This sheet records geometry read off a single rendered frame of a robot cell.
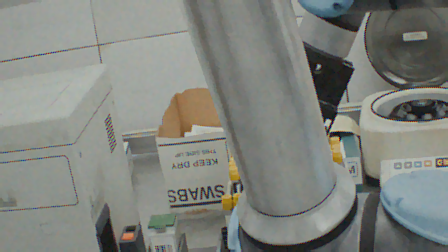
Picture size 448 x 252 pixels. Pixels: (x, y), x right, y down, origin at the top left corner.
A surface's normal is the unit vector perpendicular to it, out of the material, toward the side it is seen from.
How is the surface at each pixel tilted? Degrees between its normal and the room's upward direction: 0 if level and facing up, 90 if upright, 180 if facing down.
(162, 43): 90
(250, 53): 107
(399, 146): 90
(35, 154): 90
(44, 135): 89
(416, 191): 8
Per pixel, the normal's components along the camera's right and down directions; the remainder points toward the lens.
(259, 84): 0.09, 0.58
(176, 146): -0.07, 0.40
